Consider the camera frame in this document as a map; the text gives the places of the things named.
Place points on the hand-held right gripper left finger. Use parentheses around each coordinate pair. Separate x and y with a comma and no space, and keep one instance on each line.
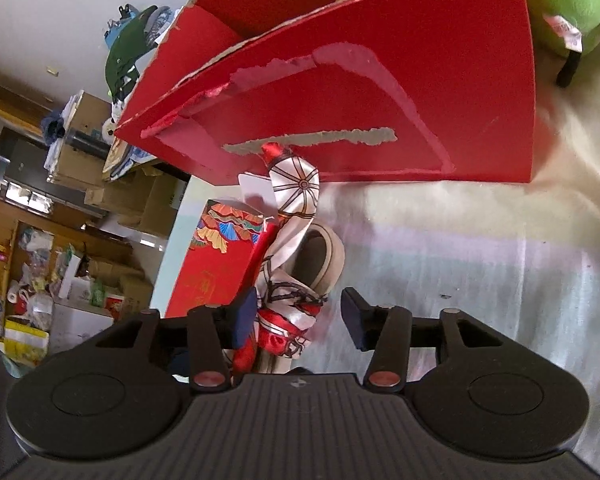
(244,317)

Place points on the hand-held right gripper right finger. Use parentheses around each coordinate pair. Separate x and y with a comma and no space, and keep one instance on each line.
(352,317)

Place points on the red patterned gift box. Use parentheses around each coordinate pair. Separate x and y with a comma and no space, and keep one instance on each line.
(215,260)

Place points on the beige tape roll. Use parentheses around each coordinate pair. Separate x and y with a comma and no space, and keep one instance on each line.
(335,255)

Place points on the patterned silk scarf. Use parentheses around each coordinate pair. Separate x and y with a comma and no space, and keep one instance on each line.
(295,185)

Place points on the red cardboard box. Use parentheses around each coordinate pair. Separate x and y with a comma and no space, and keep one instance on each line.
(455,85)

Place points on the flat cardboard box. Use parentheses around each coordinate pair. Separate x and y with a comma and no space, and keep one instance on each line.
(140,205)

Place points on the white storage box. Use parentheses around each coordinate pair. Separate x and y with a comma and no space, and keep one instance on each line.
(82,322)

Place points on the yellow bag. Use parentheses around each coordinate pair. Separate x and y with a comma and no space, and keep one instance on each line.
(25,342)

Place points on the large cardboard box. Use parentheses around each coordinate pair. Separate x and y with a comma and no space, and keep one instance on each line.
(77,165)

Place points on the soccer ball plush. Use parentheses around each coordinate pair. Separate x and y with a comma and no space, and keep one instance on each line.
(109,130)

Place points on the black cylinder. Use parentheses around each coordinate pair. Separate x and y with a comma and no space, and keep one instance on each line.
(87,141)

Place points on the wooden cabinet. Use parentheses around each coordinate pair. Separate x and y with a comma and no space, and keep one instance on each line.
(0,210)

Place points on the dark blue cloth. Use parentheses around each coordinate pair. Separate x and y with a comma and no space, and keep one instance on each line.
(55,126)

